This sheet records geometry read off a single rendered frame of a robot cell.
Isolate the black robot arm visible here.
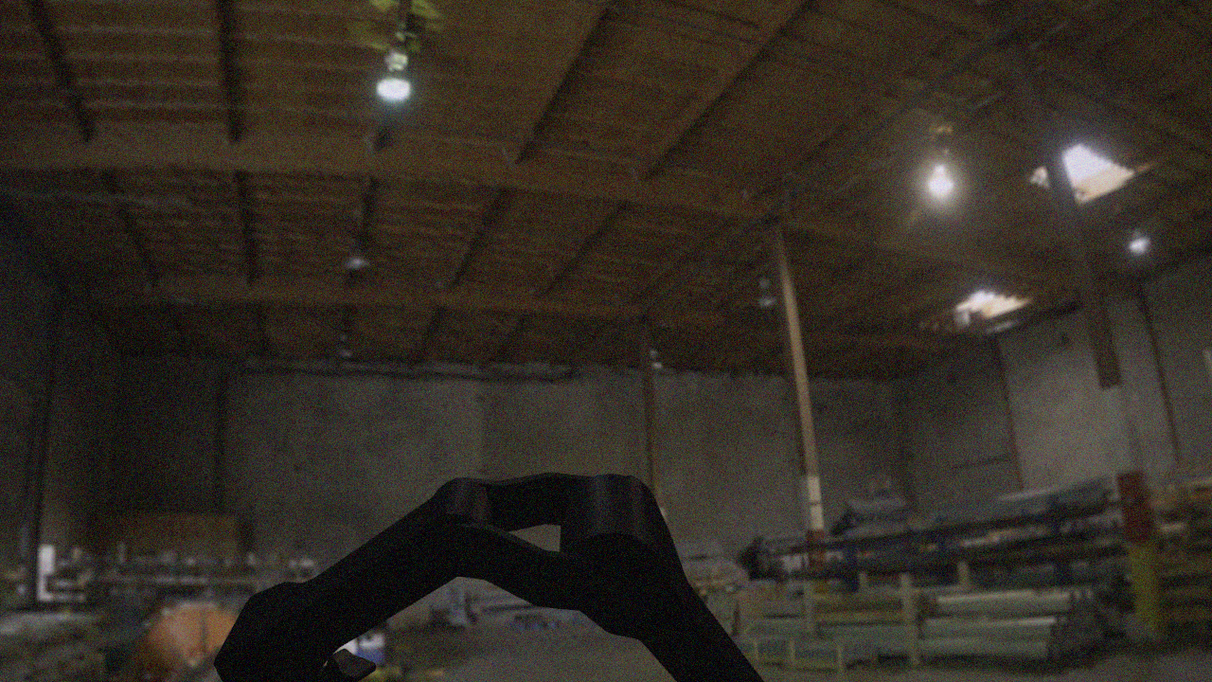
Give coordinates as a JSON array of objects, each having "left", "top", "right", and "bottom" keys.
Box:
[{"left": 215, "top": 472, "right": 764, "bottom": 682}]

